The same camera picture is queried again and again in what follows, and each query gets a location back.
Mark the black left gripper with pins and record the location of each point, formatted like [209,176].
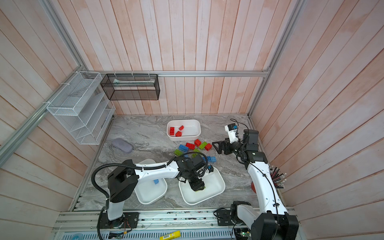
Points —
[197,185]

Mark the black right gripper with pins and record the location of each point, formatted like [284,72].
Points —
[227,144]

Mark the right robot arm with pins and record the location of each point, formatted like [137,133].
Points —
[272,221]

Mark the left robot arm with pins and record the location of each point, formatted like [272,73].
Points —
[123,180]

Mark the white bin with red legos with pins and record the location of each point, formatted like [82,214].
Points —
[191,131]

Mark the red lego lying sideways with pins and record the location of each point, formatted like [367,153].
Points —
[208,147]

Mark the light blue square lego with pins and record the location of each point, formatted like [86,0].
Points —
[211,159]

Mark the green lego beside red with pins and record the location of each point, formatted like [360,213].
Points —
[203,145]

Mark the long red lego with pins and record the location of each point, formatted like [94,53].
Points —
[190,146]

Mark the white bin front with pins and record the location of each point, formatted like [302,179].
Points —
[214,186]

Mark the white bin left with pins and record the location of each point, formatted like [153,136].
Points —
[146,190]

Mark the red cup with pencils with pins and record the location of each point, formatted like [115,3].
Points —
[274,177]

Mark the grey pouch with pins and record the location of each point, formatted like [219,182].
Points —
[122,145]

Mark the yellow marker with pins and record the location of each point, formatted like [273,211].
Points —
[171,236]

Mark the black mesh basket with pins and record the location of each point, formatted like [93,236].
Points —
[131,87]

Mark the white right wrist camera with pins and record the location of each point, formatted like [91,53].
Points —
[232,131]

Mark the white wire shelf rack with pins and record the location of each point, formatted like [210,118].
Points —
[81,109]

